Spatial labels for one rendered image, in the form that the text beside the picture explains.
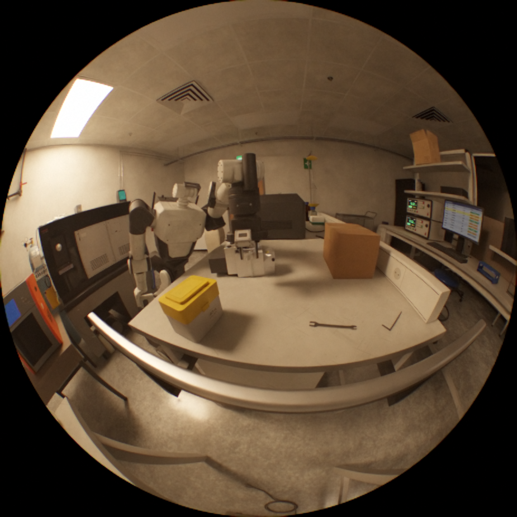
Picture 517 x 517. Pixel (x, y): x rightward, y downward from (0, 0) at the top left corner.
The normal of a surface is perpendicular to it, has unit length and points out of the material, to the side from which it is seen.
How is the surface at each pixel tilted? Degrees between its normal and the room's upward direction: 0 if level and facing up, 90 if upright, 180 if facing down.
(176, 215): 68
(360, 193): 90
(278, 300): 0
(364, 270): 90
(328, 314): 0
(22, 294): 90
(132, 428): 0
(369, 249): 90
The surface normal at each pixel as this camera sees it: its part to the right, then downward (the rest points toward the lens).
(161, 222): 0.05, 0.41
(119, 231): 0.98, 0.00
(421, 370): -0.07, -0.93
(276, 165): -0.17, 0.38
